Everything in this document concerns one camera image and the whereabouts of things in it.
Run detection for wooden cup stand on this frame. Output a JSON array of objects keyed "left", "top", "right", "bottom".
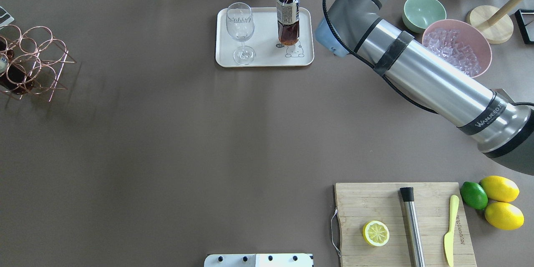
[{"left": 466, "top": 0, "right": 523, "bottom": 44}]

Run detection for green lime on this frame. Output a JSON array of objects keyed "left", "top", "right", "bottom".
[{"left": 460, "top": 181, "right": 489, "bottom": 210}]

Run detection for pink bowl of ice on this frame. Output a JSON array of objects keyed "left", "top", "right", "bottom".
[{"left": 422, "top": 19, "right": 492, "bottom": 78}]

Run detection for yellow plastic knife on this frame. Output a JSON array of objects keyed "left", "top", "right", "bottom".
[{"left": 443, "top": 195, "right": 459, "bottom": 267}]

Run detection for lemon half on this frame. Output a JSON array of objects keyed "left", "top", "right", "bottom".
[{"left": 362, "top": 221, "right": 390, "bottom": 247}]

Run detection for bamboo cutting board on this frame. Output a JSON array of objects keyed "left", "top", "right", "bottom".
[{"left": 334, "top": 183, "right": 460, "bottom": 267}]

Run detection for upper yellow lemon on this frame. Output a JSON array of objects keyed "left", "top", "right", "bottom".
[{"left": 479, "top": 175, "right": 519, "bottom": 203}]

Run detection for tea bottle white cap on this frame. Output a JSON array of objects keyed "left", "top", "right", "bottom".
[{"left": 276, "top": 0, "right": 300, "bottom": 46}]

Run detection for rose gold wire bottle basket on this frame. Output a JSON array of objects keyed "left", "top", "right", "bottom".
[{"left": 0, "top": 24, "right": 78, "bottom": 102}]

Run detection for green bowl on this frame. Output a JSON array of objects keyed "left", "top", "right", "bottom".
[{"left": 402, "top": 0, "right": 447, "bottom": 33}]

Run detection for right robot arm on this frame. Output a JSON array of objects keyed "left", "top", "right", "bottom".
[{"left": 315, "top": 0, "right": 534, "bottom": 174}]

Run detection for clear wine glass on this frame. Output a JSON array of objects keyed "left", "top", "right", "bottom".
[{"left": 225, "top": 2, "right": 256, "bottom": 65}]

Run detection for black wire glass rack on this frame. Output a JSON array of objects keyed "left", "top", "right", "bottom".
[{"left": 514, "top": 9, "right": 534, "bottom": 45}]

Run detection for yellow lemon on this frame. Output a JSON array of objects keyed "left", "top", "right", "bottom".
[
  {"left": 484, "top": 202, "right": 524, "bottom": 230},
  {"left": 479, "top": 175, "right": 519, "bottom": 203}
]

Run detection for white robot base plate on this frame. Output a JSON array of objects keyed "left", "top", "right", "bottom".
[{"left": 204, "top": 252, "right": 314, "bottom": 267}]

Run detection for lower yellow lemon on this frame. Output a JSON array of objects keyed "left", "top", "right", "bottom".
[{"left": 484, "top": 202, "right": 524, "bottom": 230}]

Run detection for steel muddler black tip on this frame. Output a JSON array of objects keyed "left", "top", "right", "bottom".
[{"left": 399, "top": 187, "right": 426, "bottom": 267}]

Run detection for cream rabbit tray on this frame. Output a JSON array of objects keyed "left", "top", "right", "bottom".
[{"left": 215, "top": 7, "right": 315, "bottom": 68}]

